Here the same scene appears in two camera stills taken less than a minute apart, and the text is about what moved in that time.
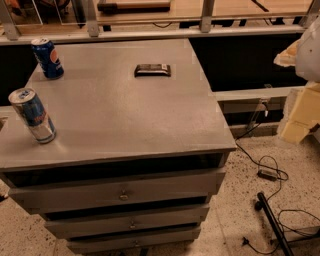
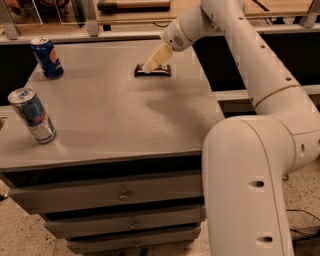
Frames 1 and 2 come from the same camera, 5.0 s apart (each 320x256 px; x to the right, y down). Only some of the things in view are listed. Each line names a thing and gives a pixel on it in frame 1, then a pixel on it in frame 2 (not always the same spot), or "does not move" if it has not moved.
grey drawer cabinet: x=140 y=148 does not move
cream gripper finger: x=301 y=112 to x=174 y=36
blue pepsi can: x=47 y=58 does not move
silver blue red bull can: x=29 y=105 does not move
